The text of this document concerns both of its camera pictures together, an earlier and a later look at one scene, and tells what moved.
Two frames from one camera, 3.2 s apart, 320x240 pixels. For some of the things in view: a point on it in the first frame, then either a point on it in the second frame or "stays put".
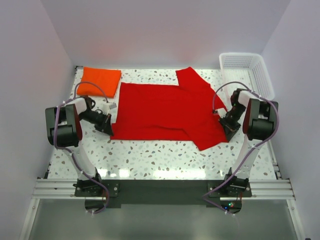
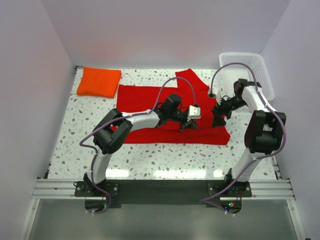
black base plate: [102, 194] stays put
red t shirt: [183, 112] stays put
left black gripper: [107, 127] -> [190, 124]
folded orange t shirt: [107, 79] stays put
